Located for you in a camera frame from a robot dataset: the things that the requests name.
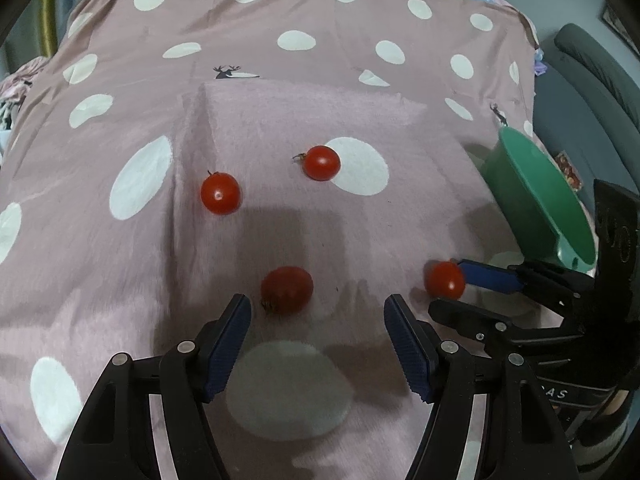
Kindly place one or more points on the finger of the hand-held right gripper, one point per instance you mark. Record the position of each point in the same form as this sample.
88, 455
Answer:
490, 277
465, 317

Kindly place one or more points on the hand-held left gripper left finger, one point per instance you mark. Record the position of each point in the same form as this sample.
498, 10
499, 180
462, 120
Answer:
227, 345

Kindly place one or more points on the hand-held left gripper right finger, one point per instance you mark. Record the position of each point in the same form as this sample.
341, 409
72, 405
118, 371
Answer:
407, 345

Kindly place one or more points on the red cherry tomato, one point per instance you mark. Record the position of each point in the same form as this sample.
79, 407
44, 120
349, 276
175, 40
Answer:
322, 162
445, 280
286, 290
221, 194

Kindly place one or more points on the green plastic bowl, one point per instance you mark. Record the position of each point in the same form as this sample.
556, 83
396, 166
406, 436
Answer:
542, 200

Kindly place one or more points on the clear snack packet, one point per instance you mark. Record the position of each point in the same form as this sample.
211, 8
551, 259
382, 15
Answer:
567, 170

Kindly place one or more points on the pink polka dot blanket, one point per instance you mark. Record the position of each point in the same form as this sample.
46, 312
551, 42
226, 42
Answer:
125, 260

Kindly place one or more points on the grey sofa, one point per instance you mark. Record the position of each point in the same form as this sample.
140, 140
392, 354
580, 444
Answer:
595, 80

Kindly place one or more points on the crumpled purple cloth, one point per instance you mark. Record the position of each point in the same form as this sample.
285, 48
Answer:
540, 62

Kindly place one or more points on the crumpled pale clothes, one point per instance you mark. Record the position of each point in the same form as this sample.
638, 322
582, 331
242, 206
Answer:
20, 85

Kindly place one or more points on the yellow and blue curtain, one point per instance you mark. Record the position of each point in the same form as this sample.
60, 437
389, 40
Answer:
50, 15

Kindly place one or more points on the framed wall picture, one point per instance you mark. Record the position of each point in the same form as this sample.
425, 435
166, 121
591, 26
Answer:
617, 21

